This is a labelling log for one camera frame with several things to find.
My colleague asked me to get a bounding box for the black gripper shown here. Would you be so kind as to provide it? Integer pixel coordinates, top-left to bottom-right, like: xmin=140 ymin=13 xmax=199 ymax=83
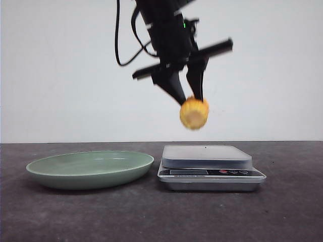
xmin=133 ymin=14 xmax=233 ymax=105

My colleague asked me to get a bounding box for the green oval plate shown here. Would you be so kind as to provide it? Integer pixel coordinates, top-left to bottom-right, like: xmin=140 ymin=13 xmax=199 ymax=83
xmin=26 ymin=150 xmax=154 ymax=190

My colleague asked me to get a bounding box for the silver digital kitchen scale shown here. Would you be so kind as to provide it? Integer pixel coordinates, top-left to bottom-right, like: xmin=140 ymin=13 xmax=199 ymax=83
xmin=157 ymin=145 xmax=266 ymax=192

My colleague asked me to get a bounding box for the yellow corn cob piece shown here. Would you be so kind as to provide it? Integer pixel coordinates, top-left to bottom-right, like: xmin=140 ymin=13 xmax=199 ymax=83
xmin=179 ymin=96 xmax=209 ymax=130

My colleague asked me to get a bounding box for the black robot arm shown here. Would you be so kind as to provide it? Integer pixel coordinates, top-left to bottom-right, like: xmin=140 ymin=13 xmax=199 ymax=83
xmin=131 ymin=1 xmax=233 ymax=105

